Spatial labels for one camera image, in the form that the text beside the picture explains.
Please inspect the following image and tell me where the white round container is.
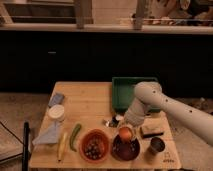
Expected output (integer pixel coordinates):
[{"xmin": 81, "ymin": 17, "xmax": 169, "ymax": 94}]
[{"xmin": 48, "ymin": 104, "xmax": 65, "ymax": 122}]

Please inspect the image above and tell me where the metal cup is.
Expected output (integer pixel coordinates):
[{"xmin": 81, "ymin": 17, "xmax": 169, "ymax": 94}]
[{"xmin": 148, "ymin": 137, "xmax": 165, "ymax": 155}]

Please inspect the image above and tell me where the black pole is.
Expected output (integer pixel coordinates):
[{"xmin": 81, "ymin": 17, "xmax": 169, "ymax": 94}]
[{"xmin": 22, "ymin": 122, "xmax": 30, "ymax": 171}]

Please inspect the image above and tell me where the yellow corn cob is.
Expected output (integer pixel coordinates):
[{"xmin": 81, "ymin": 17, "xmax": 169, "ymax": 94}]
[{"xmin": 57, "ymin": 132, "xmax": 68, "ymax": 162}]

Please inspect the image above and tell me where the small metallic object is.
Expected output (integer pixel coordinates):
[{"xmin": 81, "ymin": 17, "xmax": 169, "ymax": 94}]
[{"xmin": 103, "ymin": 115, "xmax": 123, "ymax": 127}]

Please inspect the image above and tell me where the light blue cloth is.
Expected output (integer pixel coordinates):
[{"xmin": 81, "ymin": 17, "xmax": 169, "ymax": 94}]
[{"xmin": 32, "ymin": 122, "xmax": 60, "ymax": 145}]

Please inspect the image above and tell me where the dark purple bowl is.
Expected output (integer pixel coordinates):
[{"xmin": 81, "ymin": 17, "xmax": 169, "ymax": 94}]
[{"xmin": 111, "ymin": 135, "xmax": 140, "ymax": 161}]

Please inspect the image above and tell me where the orange bowl with grapes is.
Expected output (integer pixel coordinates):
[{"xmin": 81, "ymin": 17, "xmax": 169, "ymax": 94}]
[{"xmin": 79, "ymin": 129, "xmax": 111, "ymax": 164}]

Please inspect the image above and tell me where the orange red apple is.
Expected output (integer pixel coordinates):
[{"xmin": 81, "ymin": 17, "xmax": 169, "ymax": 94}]
[{"xmin": 119, "ymin": 127, "xmax": 132, "ymax": 142}]

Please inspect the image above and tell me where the green plastic tray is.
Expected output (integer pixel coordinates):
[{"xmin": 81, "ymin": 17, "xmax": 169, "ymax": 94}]
[{"xmin": 112, "ymin": 77, "xmax": 158, "ymax": 114}]

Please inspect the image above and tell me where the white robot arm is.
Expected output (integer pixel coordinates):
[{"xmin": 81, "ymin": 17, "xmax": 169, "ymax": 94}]
[{"xmin": 118, "ymin": 82, "xmax": 213, "ymax": 146}]

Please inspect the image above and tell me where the blue grey sponge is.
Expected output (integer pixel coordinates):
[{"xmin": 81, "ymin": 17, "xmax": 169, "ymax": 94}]
[{"xmin": 48, "ymin": 93, "xmax": 64, "ymax": 107}]

